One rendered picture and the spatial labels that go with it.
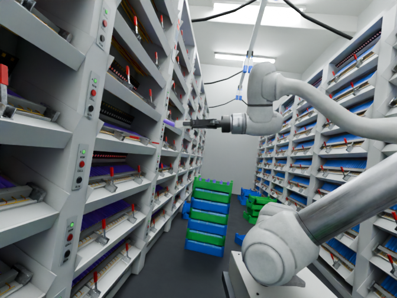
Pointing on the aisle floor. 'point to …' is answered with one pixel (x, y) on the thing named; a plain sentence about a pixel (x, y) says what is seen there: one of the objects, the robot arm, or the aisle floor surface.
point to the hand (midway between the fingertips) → (183, 124)
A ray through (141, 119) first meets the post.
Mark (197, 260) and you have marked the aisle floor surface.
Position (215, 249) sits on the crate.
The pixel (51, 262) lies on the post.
